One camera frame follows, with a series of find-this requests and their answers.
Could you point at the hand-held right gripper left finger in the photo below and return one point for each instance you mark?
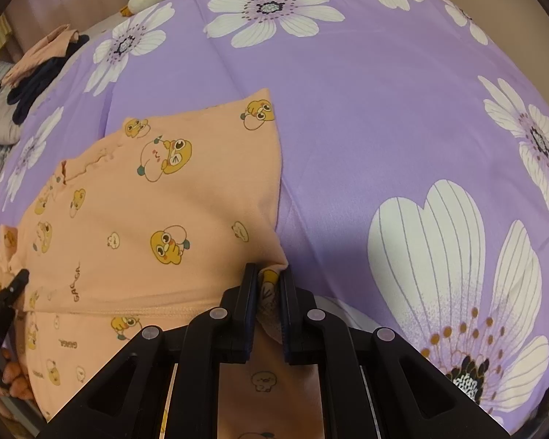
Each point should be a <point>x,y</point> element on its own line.
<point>250,299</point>

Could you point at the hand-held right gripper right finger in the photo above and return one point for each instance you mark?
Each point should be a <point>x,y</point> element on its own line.
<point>285,311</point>

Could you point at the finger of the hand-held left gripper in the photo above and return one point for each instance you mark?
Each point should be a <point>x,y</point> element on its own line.
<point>11,289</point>

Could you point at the orange cartoon print garment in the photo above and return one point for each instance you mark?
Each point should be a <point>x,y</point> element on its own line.
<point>164,219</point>

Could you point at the person's left hand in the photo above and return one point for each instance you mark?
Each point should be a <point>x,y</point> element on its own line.
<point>18,379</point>

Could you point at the navy blue cloth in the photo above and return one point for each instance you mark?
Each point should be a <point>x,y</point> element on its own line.
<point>39,82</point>

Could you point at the purple floral blanket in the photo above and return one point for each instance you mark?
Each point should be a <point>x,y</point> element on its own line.
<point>370,114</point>

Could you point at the peach folded cloth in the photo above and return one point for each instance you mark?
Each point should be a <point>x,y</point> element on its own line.
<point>41,52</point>

